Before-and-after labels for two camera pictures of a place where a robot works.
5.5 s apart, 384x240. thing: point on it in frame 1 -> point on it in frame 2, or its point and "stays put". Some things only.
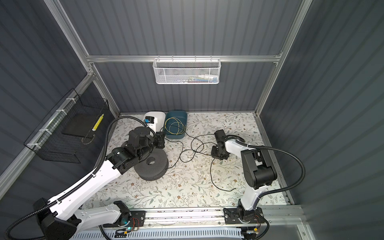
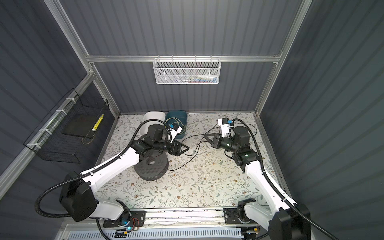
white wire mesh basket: x=186 y=71 stays put
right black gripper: x=215 y=155 -> x=214 y=143
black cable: x=197 y=151 -> x=200 y=143
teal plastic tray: x=175 y=124 stays put
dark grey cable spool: x=154 y=167 stays put
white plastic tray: x=159 y=120 stays put
